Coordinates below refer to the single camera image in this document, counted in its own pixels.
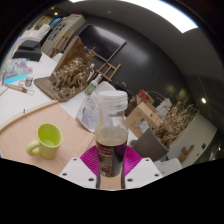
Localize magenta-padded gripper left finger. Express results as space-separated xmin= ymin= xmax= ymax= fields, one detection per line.
xmin=58 ymin=144 xmax=100 ymax=190

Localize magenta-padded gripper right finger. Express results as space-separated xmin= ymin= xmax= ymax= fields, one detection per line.
xmin=123 ymin=145 xmax=164 ymax=190

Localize clear bottle with dark drink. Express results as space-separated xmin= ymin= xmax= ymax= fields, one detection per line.
xmin=94 ymin=89 xmax=130 ymax=178

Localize dry plant in dark pot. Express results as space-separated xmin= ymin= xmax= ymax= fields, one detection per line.
xmin=131 ymin=101 xmax=198 ymax=162

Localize white plastic chair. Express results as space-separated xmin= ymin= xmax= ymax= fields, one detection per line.
xmin=154 ymin=157 xmax=184 ymax=176

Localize yellow-green mug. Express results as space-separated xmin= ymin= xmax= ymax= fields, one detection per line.
xmin=26 ymin=122 xmax=64 ymax=160

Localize brown cardboard box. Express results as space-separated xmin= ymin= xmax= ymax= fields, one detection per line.
xmin=123 ymin=101 xmax=161 ymax=139

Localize grey printed newspaper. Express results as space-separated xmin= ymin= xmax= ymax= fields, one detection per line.
xmin=75 ymin=94 xmax=101 ymax=134

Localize tan wooden drawing board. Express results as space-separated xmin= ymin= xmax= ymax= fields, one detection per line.
xmin=0 ymin=99 xmax=123 ymax=190

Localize white plaster figure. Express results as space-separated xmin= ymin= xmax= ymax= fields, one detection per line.
xmin=156 ymin=98 xmax=173 ymax=118

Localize red box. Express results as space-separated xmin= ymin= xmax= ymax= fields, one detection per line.
xmin=134 ymin=89 xmax=155 ymax=106

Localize small green-labelled spray bottle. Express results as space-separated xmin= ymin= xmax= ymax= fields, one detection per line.
xmin=84 ymin=73 xmax=103 ymax=96

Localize recessed ceiling spotlights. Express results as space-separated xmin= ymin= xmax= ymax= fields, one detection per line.
xmin=49 ymin=6 xmax=223 ymax=153

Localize brown carved root sculpture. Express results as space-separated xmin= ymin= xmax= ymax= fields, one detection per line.
xmin=33 ymin=35 xmax=98 ymax=103

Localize small grey jar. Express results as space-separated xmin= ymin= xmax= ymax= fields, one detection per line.
xmin=24 ymin=73 xmax=35 ymax=88

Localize wooden easel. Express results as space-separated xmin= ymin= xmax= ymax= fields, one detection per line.
xmin=94 ymin=60 xmax=122 ymax=84
xmin=49 ymin=31 xmax=74 ymax=58

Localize purple and teal painting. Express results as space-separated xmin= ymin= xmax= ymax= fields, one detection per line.
xmin=1 ymin=58 xmax=34 ymax=86

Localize flat black box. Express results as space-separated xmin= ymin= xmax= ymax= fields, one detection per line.
xmin=19 ymin=39 xmax=42 ymax=51
xmin=12 ymin=48 xmax=43 ymax=63

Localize white glass-door cabinet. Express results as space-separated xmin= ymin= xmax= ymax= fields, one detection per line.
xmin=40 ymin=13 xmax=87 ymax=58

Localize long white ceiling light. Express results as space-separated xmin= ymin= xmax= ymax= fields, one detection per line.
xmin=68 ymin=0 xmax=199 ymax=34

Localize black wall screen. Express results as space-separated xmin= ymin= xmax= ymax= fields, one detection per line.
xmin=78 ymin=24 xmax=128 ymax=63

